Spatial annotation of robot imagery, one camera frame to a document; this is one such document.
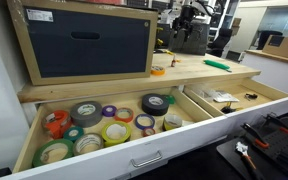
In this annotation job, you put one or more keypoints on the small purple tape roll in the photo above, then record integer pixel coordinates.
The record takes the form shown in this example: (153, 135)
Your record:
(104, 113)

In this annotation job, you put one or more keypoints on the grey duct tape roll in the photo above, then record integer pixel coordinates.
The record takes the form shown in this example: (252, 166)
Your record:
(79, 118)

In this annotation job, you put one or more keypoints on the silver foil bag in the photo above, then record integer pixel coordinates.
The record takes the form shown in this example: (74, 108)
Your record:
(225, 97)

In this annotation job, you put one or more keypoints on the white wooden drawer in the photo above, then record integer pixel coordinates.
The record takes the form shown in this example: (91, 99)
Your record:
(184, 140)

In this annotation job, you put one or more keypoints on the small yellow clip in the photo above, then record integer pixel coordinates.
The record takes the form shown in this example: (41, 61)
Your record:
(178, 61)

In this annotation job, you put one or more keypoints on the black orange spring clamp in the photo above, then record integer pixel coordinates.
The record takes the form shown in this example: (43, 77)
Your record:
(277, 122)
(255, 136)

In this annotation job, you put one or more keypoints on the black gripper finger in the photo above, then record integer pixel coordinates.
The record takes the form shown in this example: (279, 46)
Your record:
(188, 31)
(178, 31)

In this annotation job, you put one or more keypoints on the cardboard box with dark panel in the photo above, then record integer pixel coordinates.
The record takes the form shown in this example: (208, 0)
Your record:
(84, 56)

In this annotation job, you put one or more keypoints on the yellow green tape roll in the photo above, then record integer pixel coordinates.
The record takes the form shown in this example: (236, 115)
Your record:
(115, 142)

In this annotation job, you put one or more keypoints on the blue tape roll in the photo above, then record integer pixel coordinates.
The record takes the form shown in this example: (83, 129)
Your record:
(144, 128)

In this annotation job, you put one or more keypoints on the plain cardboard box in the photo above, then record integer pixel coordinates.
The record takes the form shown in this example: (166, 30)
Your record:
(285, 46)

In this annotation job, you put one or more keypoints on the white yellow tape roll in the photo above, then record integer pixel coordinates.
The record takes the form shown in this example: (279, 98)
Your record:
(166, 126)

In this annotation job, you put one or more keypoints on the black mat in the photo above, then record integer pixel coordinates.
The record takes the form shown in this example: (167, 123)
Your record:
(230, 155)

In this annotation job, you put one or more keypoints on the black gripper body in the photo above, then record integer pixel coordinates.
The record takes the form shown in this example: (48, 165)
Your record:
(188, 14)

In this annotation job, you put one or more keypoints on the black yellow spring clamp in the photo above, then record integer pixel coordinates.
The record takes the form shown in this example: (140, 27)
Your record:
(228, 109)

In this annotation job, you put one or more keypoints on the large green tape roll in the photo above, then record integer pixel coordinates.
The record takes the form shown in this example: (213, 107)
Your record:
(37, 158)

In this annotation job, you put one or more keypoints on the small green tape roll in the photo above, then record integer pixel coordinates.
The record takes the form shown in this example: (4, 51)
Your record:
(171, 99)

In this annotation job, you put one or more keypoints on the teal tape roll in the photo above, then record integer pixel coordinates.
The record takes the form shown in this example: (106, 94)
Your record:
(67, 137)

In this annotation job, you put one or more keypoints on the orange masking tape roll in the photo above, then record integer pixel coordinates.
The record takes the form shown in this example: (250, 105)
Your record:
(158, 74)

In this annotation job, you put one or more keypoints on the red orange tape roll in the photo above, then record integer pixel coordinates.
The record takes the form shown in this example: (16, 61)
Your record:
(124, 120)

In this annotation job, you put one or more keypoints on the black tape roll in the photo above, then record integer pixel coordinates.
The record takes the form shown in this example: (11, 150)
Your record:
(147, 108)

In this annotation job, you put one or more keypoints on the red capped glue bottle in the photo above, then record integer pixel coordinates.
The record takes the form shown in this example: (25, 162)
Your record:
(173, 63)

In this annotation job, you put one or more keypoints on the black office chair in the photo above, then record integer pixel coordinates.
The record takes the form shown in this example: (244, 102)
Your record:
(222, 40)

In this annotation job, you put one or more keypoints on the wood topped white counter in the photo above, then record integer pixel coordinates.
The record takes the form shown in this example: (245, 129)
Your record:
(274, 71)

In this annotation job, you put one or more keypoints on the green toothbrush case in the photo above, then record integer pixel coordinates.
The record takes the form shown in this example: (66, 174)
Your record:
(215, 64)

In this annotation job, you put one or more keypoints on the dark chair backrest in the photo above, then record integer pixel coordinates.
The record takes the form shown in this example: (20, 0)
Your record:
(269, 38)

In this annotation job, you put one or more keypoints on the clear packing tape roll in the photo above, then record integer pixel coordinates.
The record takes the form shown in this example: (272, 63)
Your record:
(79, 150)

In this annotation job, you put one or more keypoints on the tiny red tape roll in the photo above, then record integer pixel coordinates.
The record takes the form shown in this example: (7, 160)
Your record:
(143, 132)

